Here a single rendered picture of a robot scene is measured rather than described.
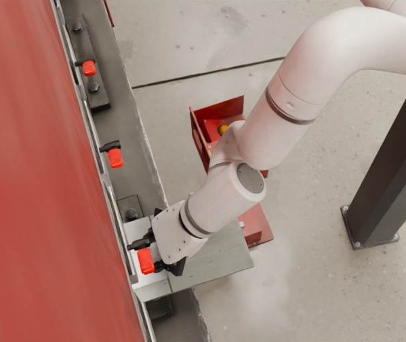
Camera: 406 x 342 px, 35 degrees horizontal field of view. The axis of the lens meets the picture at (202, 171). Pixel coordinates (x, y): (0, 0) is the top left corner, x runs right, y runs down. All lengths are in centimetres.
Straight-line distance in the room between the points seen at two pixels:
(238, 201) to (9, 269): 85
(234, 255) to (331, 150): 130
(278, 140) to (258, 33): 191
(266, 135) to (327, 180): 159
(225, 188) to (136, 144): 57
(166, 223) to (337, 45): 53
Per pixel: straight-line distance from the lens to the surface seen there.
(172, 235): 122
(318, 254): 245
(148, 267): 105
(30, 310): 29
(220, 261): 137
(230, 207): 111
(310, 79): 90
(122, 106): 168
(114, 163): 112
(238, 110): 182
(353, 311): 242
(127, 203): 153
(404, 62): 94
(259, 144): 99
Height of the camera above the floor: 232
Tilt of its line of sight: 66 degrees down
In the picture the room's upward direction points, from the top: 4 degrees counter-clockwise
